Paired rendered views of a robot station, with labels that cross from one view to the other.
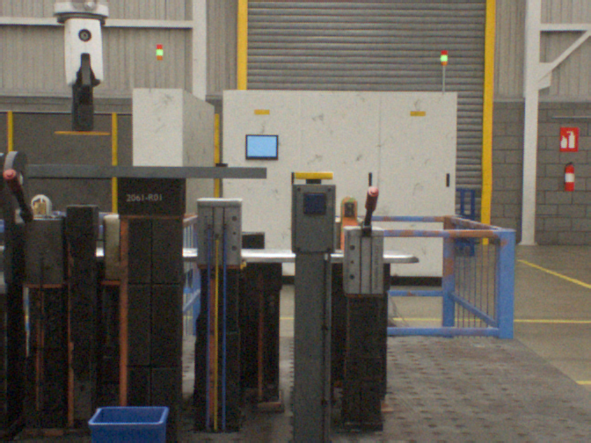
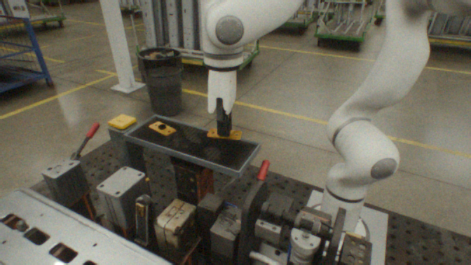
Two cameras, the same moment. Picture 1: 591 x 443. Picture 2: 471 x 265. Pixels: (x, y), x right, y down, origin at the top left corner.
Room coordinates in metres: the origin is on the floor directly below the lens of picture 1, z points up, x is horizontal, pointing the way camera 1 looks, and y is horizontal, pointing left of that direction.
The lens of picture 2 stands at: (2.02, 0.65, 1.58)
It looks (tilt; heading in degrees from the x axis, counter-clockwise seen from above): 32 degrees down; 209
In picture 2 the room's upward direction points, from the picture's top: straight up
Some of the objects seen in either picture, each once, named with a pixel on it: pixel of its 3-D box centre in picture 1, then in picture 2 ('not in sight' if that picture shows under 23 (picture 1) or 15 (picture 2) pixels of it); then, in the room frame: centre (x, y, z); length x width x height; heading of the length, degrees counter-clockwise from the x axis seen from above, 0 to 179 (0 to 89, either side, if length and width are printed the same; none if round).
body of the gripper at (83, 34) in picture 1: (82, 49); (223, 84); (1.52, 0.35, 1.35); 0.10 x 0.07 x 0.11; 19
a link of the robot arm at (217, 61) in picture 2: (81, 10); (223, 56); (1.52, 0.35, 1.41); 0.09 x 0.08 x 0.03; 19
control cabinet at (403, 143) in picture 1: (338, 167); not in sight; (9.92, -0.40, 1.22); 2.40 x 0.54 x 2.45; 91
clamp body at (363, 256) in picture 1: (362, 326); (78, 208); (1.70, -0.12, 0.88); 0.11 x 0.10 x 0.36; 2
